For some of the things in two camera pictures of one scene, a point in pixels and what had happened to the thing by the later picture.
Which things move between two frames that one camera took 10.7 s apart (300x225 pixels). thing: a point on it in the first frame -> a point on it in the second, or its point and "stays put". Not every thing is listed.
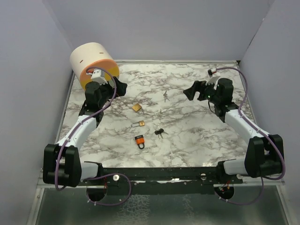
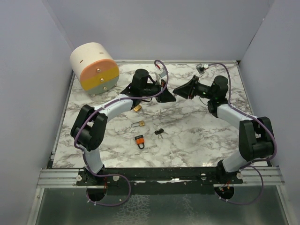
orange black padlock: (139, 139) stays put
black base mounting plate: (170, 180) stays put
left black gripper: (121, 87) -> (166, 96)
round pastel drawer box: (91, 55) stays put
